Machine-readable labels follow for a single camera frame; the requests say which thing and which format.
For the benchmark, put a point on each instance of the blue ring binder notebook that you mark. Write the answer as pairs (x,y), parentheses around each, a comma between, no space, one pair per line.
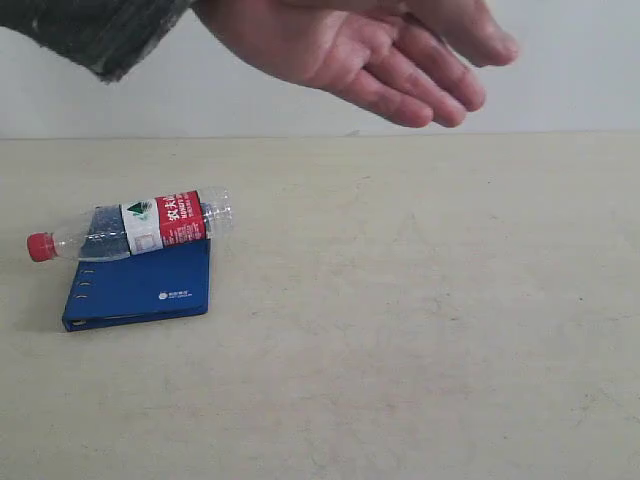
(164,284)

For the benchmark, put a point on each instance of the clear bottle red cap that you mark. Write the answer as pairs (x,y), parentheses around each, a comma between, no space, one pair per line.
(117,232)

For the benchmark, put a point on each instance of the person's bare hand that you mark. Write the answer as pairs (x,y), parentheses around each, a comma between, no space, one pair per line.
(408,62)

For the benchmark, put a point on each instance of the dark grey sleeved forearm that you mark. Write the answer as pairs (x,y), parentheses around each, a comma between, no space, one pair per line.
(106,37)

